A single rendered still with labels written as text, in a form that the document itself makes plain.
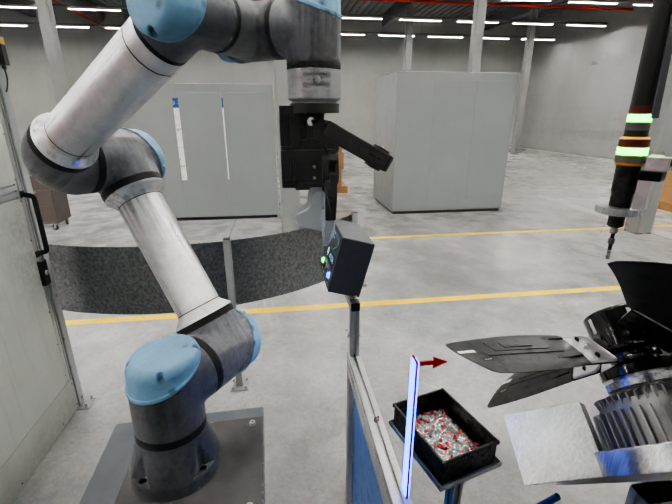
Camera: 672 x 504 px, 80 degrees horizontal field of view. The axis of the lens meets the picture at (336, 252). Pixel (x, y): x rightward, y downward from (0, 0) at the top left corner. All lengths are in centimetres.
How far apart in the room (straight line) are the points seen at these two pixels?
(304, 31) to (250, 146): 602
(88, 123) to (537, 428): 96
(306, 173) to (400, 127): 623
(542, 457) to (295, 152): 75
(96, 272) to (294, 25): 213
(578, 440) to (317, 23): 85
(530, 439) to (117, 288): 213
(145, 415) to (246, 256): 172
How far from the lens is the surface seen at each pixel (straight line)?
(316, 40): 58
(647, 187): 83
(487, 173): 746
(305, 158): 58
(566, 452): 97
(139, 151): 87
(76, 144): 72
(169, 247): 81
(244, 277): 241
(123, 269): 246
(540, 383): 109
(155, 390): 70
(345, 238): 125
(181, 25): 53
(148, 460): 79
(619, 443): 92
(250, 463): 83
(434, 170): 705
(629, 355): 96
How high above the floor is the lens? 161
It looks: 19 degrees down
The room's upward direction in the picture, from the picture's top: straight up
